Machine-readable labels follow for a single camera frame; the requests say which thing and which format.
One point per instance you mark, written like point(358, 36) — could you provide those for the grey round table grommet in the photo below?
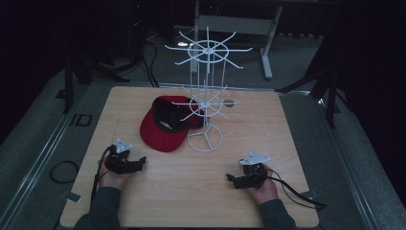
point(229, 103)

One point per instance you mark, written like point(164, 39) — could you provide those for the aluminium floor rail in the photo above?
point(41, 153)
point(351, 166)

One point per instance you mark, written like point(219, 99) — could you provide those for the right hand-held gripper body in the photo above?
point(253, 175)

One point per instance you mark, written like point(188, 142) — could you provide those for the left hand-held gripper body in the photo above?
point(118, 163)

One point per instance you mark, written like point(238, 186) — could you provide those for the person's left hand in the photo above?
point(113, 180)

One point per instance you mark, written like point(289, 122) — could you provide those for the metal corner bracket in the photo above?
point(71, 196)

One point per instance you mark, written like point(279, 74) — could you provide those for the white metal table frame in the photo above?
point(234, 25)

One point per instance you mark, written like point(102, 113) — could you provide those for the person's right hand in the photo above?
point(267, 191)

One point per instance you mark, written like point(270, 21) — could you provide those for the red and black cap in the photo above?
point(161, 134)

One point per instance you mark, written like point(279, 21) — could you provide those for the black tripod stand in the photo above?
point(331, 96)
point(68, 86)

